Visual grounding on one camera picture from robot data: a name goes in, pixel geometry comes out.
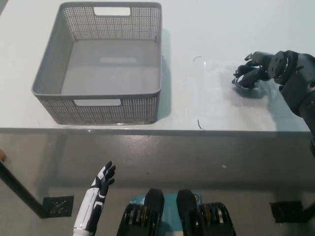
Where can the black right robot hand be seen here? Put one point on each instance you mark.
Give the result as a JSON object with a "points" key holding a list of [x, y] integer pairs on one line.
{"points": [[263, 60]]}

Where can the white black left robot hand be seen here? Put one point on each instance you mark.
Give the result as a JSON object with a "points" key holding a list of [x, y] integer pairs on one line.
{"points": [[91, 206]]}

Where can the black floor foot plate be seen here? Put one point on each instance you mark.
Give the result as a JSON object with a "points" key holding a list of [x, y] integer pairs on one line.
{"points": [[59, 206], [285, 212]]}

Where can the clear plastic sheet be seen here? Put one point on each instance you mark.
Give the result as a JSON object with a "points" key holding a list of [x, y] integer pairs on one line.
{"points": [[246, 105]]}

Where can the black metal table leg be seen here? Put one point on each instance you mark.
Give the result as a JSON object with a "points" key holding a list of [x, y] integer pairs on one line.
{"points": [[19, 189]]}

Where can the small wooden object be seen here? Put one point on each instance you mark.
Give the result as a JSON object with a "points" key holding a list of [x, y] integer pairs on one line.
{"points": [[2, 155]]}

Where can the grey perforated plastic basket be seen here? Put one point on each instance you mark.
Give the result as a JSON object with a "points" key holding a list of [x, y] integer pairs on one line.
{"points": [[110, 71]]}

